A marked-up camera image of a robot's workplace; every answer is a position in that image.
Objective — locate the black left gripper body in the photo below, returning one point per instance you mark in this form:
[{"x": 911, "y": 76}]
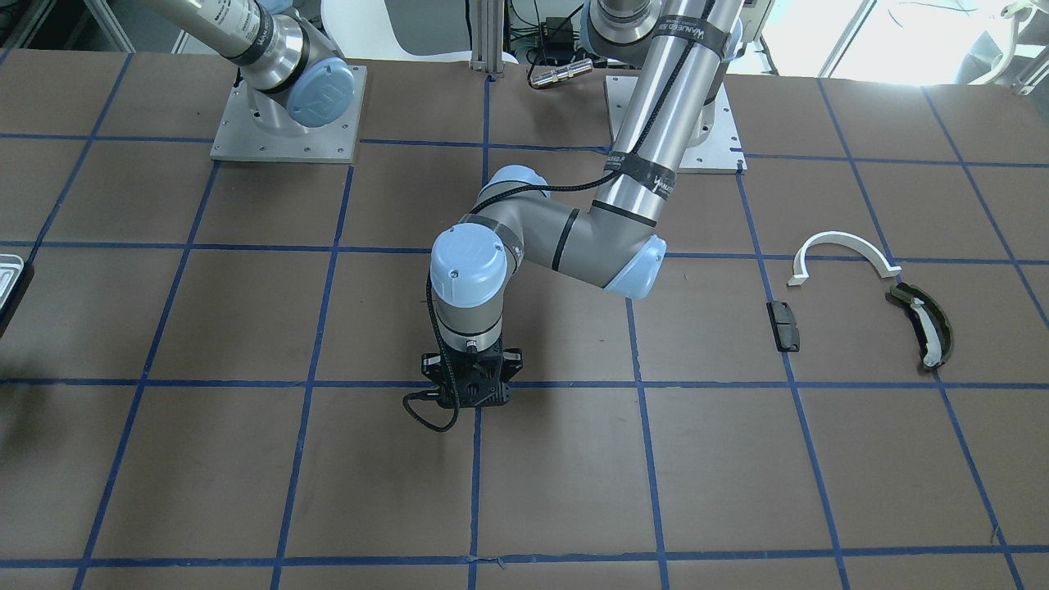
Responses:
[{"x": 512, "y": 365}]

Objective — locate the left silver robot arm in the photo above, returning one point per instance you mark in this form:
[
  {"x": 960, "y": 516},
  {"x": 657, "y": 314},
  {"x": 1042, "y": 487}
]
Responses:
[{"x": 602, "y": 232}]

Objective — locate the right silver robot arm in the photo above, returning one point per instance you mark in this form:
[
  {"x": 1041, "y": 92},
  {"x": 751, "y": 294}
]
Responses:
[{"x": 278, "y": 53}]

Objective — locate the silver cylindrical connector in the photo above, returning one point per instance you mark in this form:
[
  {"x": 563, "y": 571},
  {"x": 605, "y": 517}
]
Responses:
[{"x": 560, "y": 74}]

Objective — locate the black brake pad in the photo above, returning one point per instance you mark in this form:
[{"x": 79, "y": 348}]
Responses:
[{"x": 784, "y": 326}]

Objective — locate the olive brake shoe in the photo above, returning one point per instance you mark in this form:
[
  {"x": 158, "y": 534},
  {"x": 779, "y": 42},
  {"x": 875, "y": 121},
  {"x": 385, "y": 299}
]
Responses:
[{"x": 932, "y": 327}]

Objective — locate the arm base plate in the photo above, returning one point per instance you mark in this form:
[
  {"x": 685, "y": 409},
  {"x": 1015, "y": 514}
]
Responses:
[
  {"x": 714, "y": 147},
  {"x": 255, "y": 129}
]

